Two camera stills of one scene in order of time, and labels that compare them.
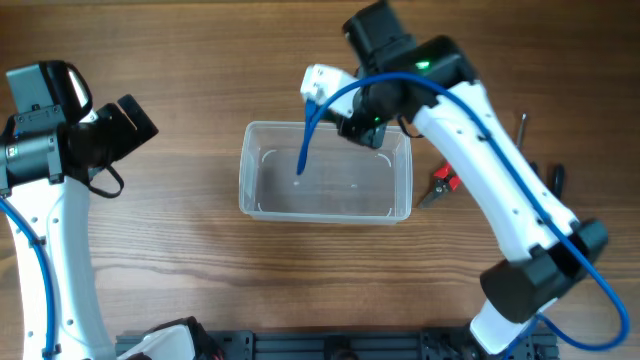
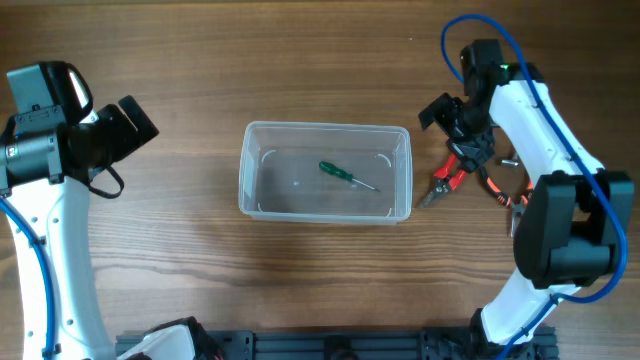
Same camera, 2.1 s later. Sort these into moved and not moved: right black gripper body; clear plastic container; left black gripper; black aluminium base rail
Moved: right black gripper body
Not moved: black aluminium base rail; left black gripper; clear plastic container
